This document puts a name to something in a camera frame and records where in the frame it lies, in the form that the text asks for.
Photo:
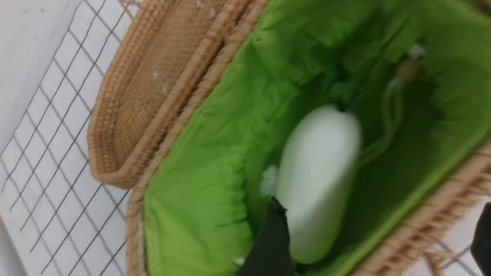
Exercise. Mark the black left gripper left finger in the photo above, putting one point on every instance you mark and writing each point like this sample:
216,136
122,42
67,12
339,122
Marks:
270,254

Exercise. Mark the woven rattan basket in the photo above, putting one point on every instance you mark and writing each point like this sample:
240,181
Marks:
415,74

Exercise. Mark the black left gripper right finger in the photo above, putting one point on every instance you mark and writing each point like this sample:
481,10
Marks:
481,243

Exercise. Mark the white radish with leaves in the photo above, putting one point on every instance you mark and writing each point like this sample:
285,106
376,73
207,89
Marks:
314,179

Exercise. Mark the white checkered tablecloth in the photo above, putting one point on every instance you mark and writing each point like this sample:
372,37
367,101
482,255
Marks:
61,221

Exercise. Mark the woven rattan basket lid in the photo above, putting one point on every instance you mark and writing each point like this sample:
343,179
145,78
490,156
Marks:
170,59

